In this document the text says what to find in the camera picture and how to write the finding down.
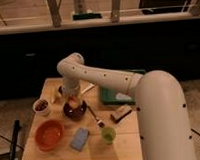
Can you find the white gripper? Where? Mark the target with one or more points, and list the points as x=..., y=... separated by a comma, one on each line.
x=70, y=91

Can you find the red yellow apple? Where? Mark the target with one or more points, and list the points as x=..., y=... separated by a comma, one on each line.
x=73, y=103

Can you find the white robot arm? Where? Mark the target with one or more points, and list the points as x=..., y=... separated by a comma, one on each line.
x=162, y=110

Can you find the dark purple bowl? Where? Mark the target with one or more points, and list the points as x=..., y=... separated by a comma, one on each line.
x=75, y=114

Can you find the orange bowl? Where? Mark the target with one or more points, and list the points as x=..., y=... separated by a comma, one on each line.
x=48, y=135

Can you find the white cup with snacks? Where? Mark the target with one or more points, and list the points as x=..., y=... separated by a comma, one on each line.
x=41, y=107

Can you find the green tray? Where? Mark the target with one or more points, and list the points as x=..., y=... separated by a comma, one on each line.
x=116, y=96

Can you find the blue sponge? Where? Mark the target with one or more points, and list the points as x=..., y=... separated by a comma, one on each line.
x=79, y=139

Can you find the dark cabinet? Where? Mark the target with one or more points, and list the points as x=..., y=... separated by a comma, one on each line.
x=27, y=59

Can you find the wooden block brush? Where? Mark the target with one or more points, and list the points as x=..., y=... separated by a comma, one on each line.
x=120, y=113

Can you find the green cup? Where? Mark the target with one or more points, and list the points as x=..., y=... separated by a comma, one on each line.
x=108, y=134

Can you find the black pole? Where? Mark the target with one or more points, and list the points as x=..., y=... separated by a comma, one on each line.
x=12, y=149

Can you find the green base stand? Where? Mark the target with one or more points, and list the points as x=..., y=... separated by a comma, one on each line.
x=84, y=16

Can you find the dark handled brush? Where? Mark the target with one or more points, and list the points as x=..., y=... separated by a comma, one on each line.
x=98, y=120

